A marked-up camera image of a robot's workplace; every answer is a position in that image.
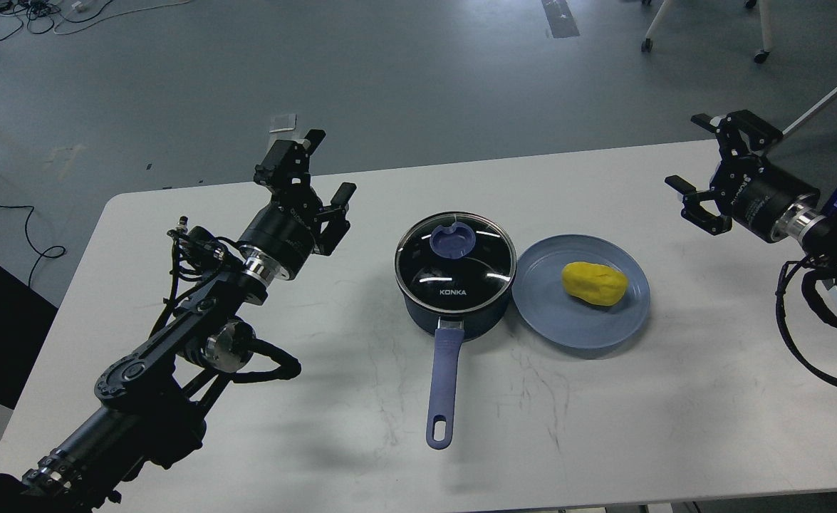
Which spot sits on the yellow potato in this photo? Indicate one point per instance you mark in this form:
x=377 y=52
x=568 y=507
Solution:
x=598 y=285

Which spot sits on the glass pot lid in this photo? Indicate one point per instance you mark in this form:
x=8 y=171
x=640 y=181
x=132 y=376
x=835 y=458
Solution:
x=455 y=262

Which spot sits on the blue plate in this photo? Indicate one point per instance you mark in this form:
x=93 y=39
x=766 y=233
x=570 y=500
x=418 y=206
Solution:
x=570 y=322

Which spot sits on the dark blue saucepan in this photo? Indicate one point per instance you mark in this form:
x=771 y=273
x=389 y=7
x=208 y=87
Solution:
x=450 y=331

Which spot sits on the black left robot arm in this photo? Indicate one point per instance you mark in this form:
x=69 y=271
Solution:
x=155 y=399

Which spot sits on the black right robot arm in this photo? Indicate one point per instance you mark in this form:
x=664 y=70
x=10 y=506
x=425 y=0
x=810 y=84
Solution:
x=815 y=230

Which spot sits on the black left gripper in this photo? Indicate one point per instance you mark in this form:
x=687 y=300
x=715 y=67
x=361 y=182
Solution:
x=295 y=223

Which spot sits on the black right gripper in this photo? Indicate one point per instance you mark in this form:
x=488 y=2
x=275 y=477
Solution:
x=746 y=186

